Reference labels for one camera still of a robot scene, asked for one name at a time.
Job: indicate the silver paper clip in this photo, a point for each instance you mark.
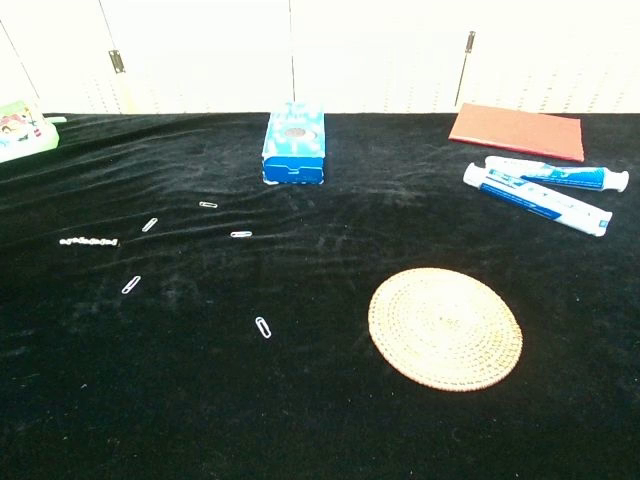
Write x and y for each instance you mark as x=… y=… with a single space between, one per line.
x=241 y=234
x=263 y=327
x=208 y=204
x=149 y=224
x=131 y=284

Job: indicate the silver magnetic bar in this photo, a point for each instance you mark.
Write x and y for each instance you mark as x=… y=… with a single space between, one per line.
x=90 y=242

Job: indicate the blue patterned cardboard box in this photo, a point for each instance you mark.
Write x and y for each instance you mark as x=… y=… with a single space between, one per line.
x=294 y=150

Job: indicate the black velvet tablecloth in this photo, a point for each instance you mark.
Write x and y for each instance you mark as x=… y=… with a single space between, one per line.
x=320 y=350

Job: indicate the round woven rattan coaster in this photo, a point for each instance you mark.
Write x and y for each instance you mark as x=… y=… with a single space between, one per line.
x=445 y=327

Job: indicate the white perforated folding screen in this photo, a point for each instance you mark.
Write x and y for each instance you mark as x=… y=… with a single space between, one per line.
x=350 y=55

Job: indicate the long blue white toothpaste tube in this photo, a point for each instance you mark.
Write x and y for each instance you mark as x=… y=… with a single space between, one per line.
x=535 y=199

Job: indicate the red hardcover book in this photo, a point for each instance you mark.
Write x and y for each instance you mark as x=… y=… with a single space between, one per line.
x=520 y=132

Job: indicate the dark metal screen hinge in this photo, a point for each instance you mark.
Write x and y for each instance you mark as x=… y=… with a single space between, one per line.
x=116 y=61
x=470 y=42

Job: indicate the short blue white toothpaste tube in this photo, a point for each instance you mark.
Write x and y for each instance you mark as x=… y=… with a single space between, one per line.
x=560 y=174

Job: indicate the green cartoon print box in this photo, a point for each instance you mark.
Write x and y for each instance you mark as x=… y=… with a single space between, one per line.
x=22 y=132

